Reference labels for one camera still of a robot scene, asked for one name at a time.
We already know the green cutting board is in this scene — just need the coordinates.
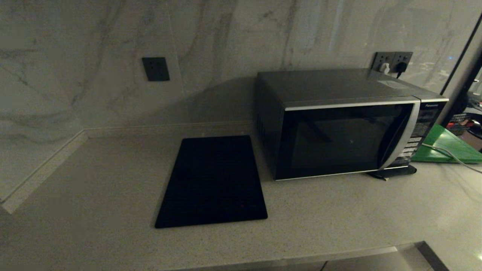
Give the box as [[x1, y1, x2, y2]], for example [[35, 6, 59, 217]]
[[413, 124, 482, 164]]

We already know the black shelf post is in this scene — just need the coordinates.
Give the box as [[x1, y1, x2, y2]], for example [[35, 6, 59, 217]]
[[441, 56, 482, 126]]

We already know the black induction cooktop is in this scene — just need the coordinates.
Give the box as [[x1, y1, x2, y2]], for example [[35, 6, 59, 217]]
[[155, 135, 268, 229]]

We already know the white power cable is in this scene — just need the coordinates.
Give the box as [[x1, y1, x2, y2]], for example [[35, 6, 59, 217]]
[[422, 143, 482, 174]]

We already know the black wire basket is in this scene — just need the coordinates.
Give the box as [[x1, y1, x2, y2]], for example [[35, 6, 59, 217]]
[[447, 113, 482, 137]]

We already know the black glass microwave door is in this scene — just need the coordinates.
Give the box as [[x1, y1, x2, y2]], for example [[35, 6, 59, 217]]
[[276, 101, 421, 180]]

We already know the dark single wall socket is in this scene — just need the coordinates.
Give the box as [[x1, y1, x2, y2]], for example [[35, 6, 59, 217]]
[[142, 57, 170, 81]]

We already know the dark double wall socket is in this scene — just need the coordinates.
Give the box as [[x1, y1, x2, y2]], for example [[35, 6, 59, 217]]
[[372, 51, 413, 74]]

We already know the thin black frame bar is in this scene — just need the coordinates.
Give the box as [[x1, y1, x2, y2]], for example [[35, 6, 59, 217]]
[[440, 13, 482, 95]]

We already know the silver black microwave oven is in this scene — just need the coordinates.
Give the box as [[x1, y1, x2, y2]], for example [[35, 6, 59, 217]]
[[256, 69, 450, 181]]

